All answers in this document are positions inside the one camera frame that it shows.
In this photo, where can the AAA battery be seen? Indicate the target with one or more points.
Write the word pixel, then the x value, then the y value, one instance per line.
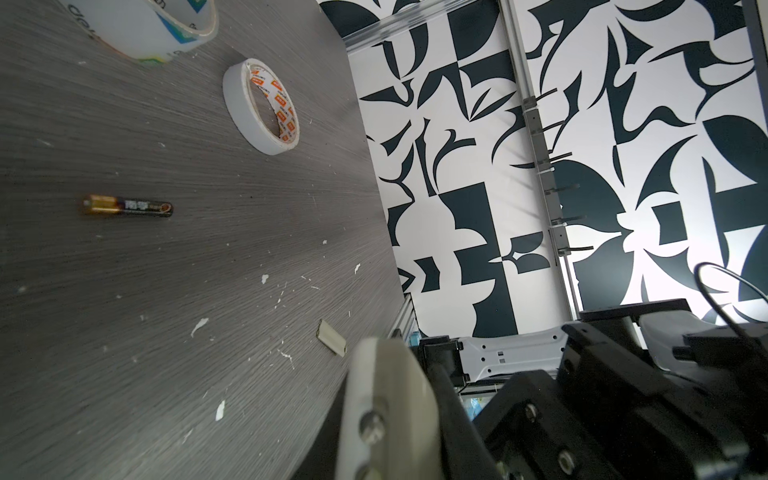
pixel 110 205

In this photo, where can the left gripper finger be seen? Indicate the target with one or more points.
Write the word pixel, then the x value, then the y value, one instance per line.
pixel 462 426

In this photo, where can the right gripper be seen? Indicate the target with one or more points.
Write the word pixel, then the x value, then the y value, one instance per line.
pixel 608 414

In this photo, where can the clear tape roll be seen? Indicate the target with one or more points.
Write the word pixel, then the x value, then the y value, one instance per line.
pixel 152 32

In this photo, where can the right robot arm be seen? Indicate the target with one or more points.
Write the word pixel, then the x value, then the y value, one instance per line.
pixel 483 365

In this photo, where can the black wall hook rail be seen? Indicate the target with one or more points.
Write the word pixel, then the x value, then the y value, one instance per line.
pixel 543 164

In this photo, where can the remote battery cover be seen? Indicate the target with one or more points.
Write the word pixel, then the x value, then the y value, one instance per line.
pixel 333 340

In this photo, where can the beige masking tape roll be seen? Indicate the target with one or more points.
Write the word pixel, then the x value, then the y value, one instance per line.
pixel 260 107

